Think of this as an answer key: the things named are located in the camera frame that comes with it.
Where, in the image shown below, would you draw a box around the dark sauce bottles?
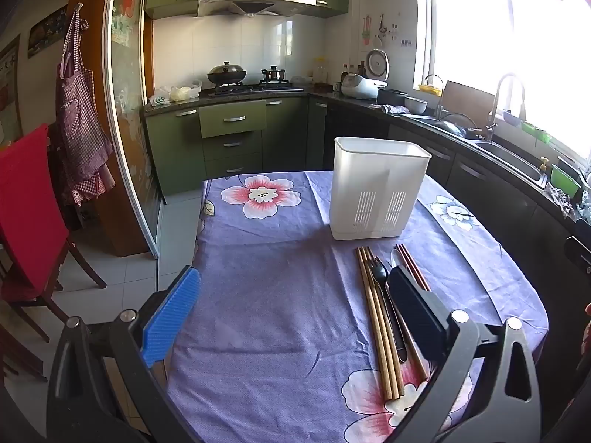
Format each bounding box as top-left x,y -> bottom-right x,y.
341,62 -> 366,85

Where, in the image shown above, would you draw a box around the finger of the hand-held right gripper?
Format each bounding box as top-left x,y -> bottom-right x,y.
565,236 -> 591,276

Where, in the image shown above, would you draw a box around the green base cabinets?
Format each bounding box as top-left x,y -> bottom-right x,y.
145,96 -> 329,197

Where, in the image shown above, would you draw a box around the small steel faucet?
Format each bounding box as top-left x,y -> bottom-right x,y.
424,74 -> 447,119

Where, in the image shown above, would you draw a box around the black spoon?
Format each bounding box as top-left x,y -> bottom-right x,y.
368,257 -> 410,363

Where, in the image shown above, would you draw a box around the dish cloth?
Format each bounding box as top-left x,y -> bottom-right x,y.
544,182 -> 576,217

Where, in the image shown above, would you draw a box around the glass sliding door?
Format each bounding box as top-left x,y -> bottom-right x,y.
102,0 -> 163,260

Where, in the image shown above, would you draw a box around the red covered wooden chair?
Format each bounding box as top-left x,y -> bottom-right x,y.
0,123 -> 107,343

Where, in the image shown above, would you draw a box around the white rice cooker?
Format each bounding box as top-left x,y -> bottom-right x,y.
341,49 -> 390,100

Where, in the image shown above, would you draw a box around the checked apron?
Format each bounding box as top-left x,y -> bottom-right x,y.
55,6 -> 116,207

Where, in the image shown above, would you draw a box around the purple floral tablecloth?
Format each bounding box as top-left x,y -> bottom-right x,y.
166,170 -> 548,443

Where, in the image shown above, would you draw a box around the dark base cabinets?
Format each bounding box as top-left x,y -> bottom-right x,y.
308,99 -> 580,282

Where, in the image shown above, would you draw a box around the gas stove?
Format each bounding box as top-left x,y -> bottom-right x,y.
207,80 -> 306,98

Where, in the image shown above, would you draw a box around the wall poster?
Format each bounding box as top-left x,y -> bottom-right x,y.
27,4 -> 70,59

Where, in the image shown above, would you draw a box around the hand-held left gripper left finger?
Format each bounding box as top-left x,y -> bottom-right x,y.
46,266 -> 204,443

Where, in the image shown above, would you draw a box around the green basin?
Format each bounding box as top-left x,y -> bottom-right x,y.
549,163 -> 583,200

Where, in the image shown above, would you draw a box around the brown cutting board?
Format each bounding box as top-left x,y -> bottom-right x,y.
440,80 -> 496,131

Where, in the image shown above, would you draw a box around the white plastic utensil holder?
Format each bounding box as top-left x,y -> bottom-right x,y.
329,137 -> 432,241

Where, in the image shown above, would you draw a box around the steel sink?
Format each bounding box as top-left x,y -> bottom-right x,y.
475,140 -> 549,184

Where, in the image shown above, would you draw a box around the window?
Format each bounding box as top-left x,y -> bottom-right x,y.
417,0 -> 591,163

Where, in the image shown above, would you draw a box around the tall steel faucet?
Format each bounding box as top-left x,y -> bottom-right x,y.
484,73 -> 527,142

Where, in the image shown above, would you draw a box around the green plastic tray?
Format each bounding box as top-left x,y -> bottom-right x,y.
521,120 -> 553,145

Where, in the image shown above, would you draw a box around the small black pot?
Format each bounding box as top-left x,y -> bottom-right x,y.
260,65 -> 287,85

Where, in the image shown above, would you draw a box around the black pan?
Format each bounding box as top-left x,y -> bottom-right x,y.
377,87 -> 408,106

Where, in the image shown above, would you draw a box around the black wok with lid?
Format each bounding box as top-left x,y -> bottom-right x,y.
206,60 -> 247,87

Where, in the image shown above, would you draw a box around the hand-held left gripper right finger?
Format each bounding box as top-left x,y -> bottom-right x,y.
387,265 -> 542,443

